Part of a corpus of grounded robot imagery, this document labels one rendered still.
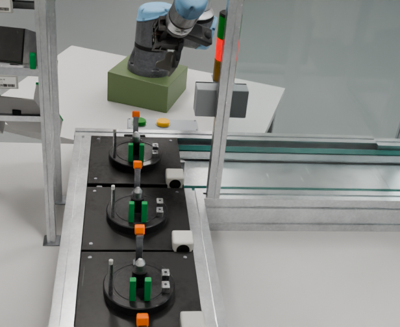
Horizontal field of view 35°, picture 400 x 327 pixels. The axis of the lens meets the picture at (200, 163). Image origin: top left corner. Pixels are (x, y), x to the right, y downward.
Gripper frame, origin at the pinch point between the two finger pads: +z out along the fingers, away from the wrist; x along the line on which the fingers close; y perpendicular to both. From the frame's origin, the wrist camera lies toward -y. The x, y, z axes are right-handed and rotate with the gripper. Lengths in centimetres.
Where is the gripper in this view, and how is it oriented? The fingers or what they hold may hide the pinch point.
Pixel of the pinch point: (169, 52)
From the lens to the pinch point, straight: 185.3
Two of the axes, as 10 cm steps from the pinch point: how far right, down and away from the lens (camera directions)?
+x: 0.4, 9.8, -2.0
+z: -2.7, 2.0, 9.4
